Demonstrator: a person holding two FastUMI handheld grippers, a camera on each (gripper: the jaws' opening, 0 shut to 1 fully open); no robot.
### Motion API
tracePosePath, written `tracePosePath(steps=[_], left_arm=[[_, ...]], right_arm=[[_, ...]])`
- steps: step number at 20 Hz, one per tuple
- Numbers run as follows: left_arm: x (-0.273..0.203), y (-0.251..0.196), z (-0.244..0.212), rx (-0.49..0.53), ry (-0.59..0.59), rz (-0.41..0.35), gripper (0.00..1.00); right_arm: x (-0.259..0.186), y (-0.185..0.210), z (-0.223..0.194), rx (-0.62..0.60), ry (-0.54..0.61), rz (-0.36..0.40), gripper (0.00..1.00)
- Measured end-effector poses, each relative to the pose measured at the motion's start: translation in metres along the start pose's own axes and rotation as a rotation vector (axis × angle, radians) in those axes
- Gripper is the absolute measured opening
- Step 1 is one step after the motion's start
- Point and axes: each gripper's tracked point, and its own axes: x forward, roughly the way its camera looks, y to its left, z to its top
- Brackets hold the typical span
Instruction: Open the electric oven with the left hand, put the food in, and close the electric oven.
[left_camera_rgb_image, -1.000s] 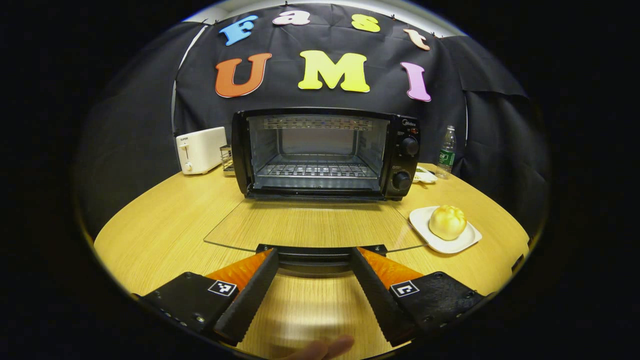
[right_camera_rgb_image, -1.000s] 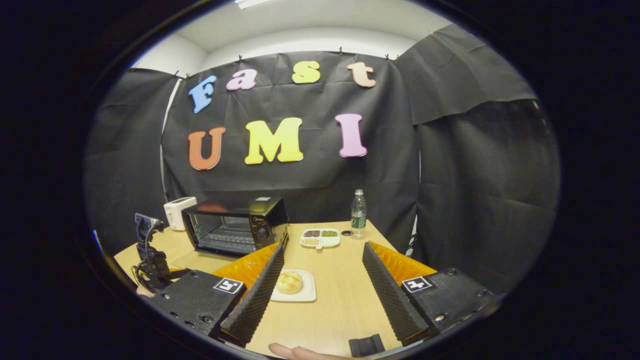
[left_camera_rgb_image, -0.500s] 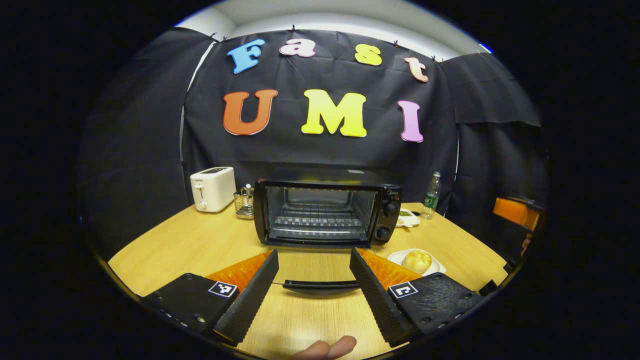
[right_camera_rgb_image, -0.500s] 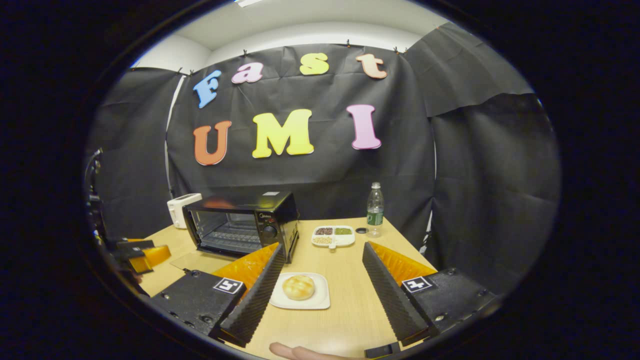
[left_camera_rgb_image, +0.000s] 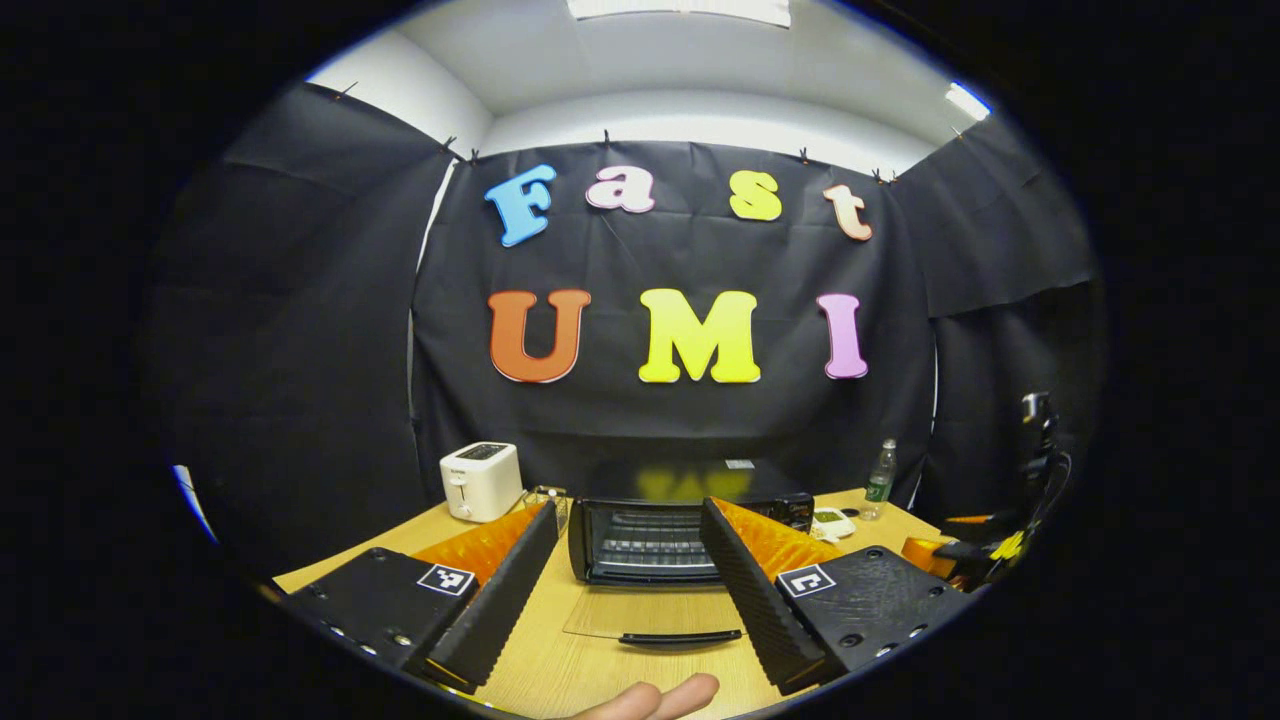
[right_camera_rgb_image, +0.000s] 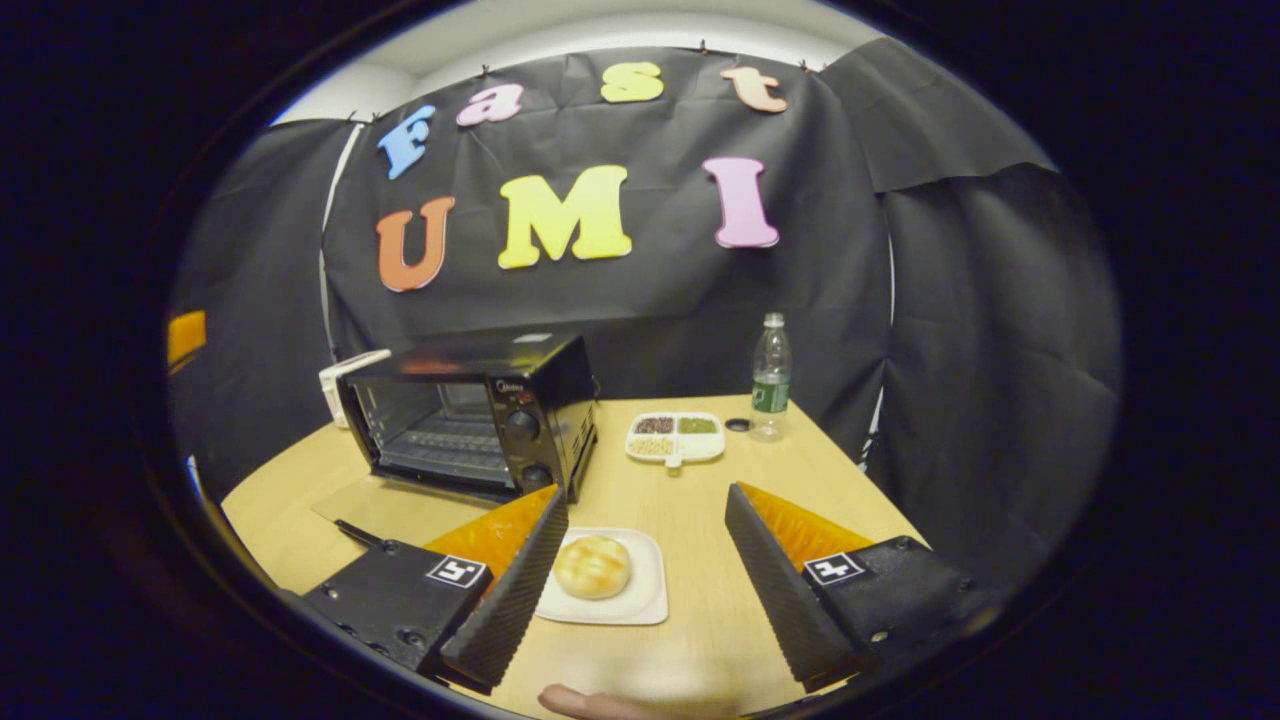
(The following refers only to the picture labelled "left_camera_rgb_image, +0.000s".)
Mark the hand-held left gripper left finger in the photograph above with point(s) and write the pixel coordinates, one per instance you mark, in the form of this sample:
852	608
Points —
500	610

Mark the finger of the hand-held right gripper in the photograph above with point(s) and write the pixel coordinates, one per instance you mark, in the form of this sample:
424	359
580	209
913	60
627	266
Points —
920	552
975	548

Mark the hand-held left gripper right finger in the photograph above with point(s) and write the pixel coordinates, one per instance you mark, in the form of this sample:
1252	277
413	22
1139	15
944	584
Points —
760	610

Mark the black electric oven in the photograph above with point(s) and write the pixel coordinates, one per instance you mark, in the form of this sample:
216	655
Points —
640	540

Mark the clear plastic water bottle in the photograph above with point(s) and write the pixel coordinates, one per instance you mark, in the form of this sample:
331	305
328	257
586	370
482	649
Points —
879	485

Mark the white divided condiment dish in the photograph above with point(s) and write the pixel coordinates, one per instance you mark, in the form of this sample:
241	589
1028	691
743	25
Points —
830	522

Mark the white toaster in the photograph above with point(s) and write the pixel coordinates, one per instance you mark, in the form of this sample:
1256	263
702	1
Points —
480	485

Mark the black backdrop cloth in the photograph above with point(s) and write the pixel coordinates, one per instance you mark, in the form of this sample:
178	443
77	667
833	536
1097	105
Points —
690	430

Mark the small ceiling light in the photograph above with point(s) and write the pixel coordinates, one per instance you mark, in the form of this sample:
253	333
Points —
968	101

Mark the large ceiling light panel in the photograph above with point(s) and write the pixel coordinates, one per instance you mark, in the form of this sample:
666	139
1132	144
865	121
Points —
680	10

